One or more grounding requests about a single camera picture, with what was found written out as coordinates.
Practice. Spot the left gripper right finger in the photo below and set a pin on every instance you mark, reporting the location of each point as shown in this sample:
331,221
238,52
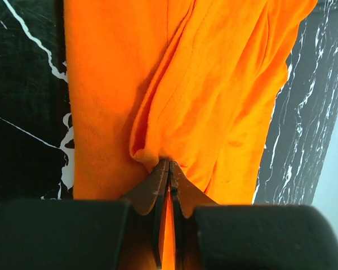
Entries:
213,236

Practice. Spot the black marbled table mat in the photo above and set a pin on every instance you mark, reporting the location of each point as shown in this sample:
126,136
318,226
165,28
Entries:
36,134

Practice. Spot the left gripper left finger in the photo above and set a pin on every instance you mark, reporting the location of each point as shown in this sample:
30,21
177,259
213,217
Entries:
126,233

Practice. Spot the orange t shirt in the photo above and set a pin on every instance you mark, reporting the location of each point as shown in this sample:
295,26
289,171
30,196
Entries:
190,81

